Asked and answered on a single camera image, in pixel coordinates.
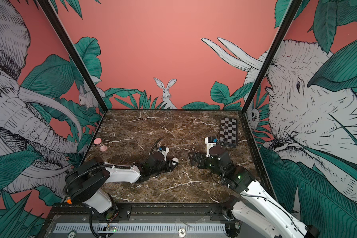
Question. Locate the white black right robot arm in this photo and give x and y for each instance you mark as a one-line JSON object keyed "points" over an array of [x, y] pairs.
{"points": [[256, 207]]}

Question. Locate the black left corner frame post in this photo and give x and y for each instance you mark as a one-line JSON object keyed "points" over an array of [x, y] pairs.
{"points": [[54, 20]]}

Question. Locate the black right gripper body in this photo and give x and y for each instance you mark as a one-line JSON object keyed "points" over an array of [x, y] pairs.
{"points": [[206, 162]]}

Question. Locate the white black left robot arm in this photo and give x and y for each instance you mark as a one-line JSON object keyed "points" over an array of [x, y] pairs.
{"points": [[83, 185]]}

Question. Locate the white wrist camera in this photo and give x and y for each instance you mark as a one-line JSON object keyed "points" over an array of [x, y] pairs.
{"points": [[164, 151], [210, 142]]}

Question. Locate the folded black white chessboard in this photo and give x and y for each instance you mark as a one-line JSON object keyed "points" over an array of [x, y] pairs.
{"points": [[228, 135]]}

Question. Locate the white slotted cable duct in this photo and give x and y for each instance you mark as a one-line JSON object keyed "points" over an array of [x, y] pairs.
{"points": [[139, 228]]}

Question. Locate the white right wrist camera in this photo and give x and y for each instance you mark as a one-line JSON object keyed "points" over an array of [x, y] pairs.
{"points": [[210, 142]]}

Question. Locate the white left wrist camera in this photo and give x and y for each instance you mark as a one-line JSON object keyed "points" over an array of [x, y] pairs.
{"points": [[164, 151]]}

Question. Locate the black right corner frame post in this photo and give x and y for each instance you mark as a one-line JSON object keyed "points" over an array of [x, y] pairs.
{"points": [[286, 22]]}

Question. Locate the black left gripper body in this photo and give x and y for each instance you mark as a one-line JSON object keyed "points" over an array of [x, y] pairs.
{"points": [[165, 167]]}

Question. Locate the black corner frame post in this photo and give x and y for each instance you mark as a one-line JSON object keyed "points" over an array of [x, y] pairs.
{"points": [[286, 22], [54, 20]]}

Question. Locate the pink sand hourglass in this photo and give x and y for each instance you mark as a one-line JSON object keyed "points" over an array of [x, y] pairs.
{"points": [[102, 146]]}

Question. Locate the white round earbud case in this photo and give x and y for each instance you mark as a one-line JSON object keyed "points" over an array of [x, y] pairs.
{"points": [[174, 161]]}

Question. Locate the black front mounting rail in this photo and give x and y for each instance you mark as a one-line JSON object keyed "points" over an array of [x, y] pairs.
{"points": [[216, 211]]}

